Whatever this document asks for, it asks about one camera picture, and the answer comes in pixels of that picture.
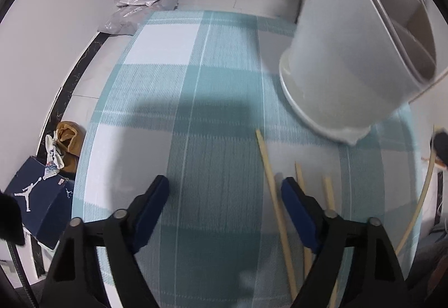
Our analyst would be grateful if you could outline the navy jordan shoe box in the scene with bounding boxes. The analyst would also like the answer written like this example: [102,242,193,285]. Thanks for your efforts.
[5,156,74,250]

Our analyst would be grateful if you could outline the white utensil holder cup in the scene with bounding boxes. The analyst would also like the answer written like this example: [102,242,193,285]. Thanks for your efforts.
[279,0,437,145]

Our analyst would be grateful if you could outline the tan suede shoe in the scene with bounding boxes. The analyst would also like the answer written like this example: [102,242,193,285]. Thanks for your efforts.
[56,121,85,174]

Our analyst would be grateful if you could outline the teal plaid placemat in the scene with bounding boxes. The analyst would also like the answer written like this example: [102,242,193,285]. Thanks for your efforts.
[72,10,422,307]

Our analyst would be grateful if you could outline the lower grey plastic parcel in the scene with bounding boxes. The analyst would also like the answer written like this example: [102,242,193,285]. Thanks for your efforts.
[98,0,178,35]

